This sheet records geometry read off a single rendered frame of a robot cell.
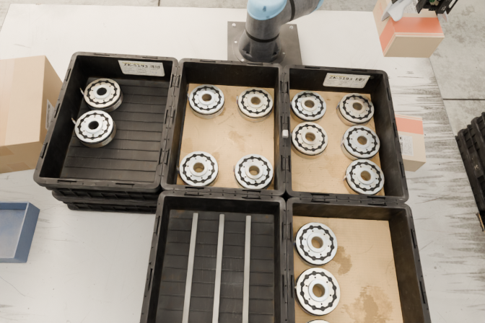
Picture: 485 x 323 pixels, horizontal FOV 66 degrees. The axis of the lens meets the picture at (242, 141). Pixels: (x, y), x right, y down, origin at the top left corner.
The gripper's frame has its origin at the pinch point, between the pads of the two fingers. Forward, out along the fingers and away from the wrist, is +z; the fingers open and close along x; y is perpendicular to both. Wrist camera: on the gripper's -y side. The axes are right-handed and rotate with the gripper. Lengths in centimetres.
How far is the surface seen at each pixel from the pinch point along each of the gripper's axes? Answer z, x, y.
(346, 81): 21.2, -10.4, 4.1
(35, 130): 24, -98, 20
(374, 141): 23.4, -4.5, 22.9
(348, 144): 23.7, -11.7, 23.7
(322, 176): 26.5, -19.3, 32.0
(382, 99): 19.7, -1.4, 11.4
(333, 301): 23, -22, 64
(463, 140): 83, 66, -9
